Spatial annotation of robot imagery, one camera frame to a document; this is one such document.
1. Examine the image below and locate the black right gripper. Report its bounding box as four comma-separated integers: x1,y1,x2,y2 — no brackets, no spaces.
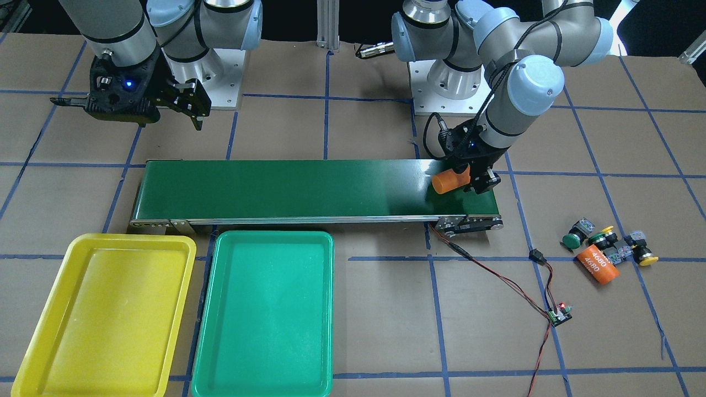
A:
84,47,212,131

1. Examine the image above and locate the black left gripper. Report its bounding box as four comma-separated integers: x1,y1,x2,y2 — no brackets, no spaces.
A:
445,122,507,195

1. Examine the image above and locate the plain orange cylinder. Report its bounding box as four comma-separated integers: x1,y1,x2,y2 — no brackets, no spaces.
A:
431,169,464,195

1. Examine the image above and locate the orange cylinder with 4680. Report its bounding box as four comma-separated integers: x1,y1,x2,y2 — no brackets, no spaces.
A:
575,244,621,286

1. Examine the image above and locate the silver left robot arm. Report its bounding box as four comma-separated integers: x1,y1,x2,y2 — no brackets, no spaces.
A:
391,1,613,194

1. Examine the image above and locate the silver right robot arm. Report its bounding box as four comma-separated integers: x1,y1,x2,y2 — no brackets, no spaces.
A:
51,1,263,130

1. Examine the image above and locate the green conveyor belt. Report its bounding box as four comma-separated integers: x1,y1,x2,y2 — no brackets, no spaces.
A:
130,160,504,236

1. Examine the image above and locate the small green circuit board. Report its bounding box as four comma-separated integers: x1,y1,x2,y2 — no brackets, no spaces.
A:
547,302,573,327

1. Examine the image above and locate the yellow plastic tray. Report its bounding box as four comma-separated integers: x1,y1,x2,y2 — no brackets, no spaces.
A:
11,233,197,396

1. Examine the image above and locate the green plastic tray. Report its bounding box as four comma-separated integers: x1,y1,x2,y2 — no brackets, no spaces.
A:
191,230,335,396

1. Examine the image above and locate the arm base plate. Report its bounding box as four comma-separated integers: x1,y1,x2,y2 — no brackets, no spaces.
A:
408,53,490,116
167,49,248,110

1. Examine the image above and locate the black inline switch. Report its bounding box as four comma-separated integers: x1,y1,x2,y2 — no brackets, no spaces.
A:
528,249,547,265

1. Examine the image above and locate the black braided cable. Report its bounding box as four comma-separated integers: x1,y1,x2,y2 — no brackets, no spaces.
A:
422,0,577,162

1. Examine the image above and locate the red black wire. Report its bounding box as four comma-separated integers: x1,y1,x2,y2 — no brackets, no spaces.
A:
428,222,558,397

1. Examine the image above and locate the aluminium frame post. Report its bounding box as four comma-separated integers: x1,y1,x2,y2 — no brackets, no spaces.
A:
316,0,340,52

